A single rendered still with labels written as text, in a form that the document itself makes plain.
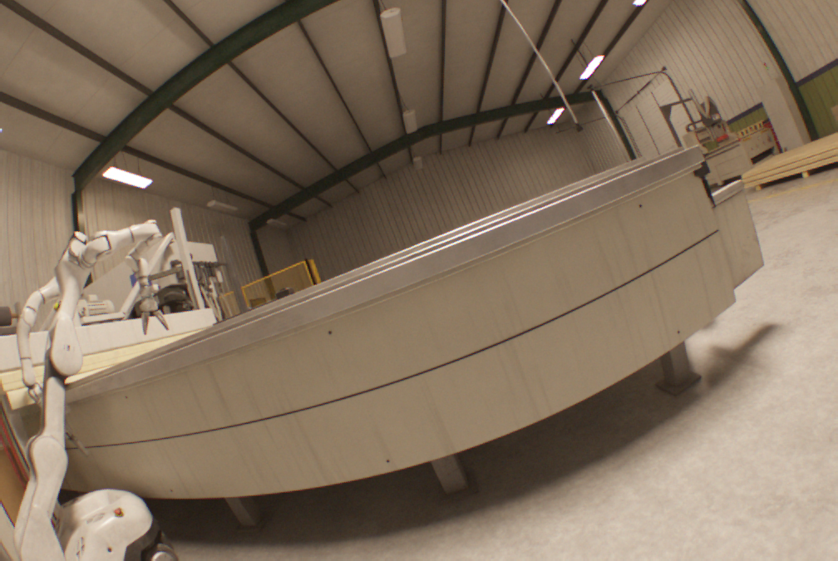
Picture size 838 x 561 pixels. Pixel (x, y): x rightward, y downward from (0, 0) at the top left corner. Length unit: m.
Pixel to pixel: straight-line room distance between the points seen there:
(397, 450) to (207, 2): 6.17
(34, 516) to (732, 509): 2.01
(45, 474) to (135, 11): 5.68
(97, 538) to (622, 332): 1.84
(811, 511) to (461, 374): 1.00
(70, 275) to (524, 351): 1.81
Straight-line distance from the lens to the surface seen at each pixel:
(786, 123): 8.72
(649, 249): 1.14
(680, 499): 1.06
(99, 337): 2.59
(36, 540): 1.60
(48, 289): 2.02
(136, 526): 1.54
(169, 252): 4.90
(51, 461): 1.59
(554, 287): 0.99
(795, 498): 1.03
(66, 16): 6.18
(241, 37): 6.53
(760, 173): 5.92
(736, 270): 1.46
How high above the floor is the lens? 0.79
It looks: 4 degrees up
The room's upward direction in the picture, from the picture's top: 21 degrees counter-clockwise
